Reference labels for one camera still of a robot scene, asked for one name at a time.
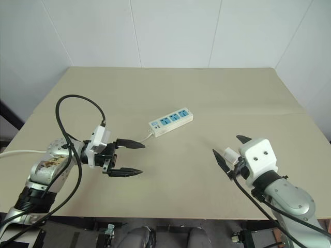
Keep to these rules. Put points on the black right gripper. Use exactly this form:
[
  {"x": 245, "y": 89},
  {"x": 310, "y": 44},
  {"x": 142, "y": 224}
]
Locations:
[{"x": 243, "y": 168}]

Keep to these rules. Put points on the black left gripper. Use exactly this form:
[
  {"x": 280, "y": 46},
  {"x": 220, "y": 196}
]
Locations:
[{"x": 108, "y": 157}]

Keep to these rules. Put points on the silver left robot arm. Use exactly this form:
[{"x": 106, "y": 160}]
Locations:
[{"x": 44, "y": 170}]

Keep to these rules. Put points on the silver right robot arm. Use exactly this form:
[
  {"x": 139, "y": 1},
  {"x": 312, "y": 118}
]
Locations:
[{"x": 289, "y": 196}]

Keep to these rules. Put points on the white power strip blue sockets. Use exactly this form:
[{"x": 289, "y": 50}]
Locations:
[{"x": 170, "y": 117}]

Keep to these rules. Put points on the dark grey rounded shape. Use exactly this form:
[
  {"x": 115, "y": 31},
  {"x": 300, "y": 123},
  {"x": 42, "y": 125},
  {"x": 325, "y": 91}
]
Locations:
[
  {"x": 197, "y": 239},
  {"x": 139, "y": 237}
]

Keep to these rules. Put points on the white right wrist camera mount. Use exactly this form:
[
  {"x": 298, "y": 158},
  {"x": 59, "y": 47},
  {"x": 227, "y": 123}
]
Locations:
[{"x": 258, "y": 155}]

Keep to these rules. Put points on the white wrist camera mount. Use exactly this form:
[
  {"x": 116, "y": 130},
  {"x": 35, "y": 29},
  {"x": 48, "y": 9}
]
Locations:
[
  {"x": 97, "y": 139},
  {"x": 258, "y": 155}
]

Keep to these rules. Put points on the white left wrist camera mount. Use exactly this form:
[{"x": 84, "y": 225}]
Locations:
[{"x": 97, "y": 139}]

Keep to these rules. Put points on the small grey bracket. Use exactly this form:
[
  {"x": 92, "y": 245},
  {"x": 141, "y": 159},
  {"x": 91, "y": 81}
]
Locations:
[
  {"x": 110, "y": 230},
  {"x": 235, "y": 237}
]

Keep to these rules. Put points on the black table frame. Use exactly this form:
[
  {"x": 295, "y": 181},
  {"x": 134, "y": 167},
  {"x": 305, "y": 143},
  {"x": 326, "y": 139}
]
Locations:
[{"x": 168, "y": 222}]

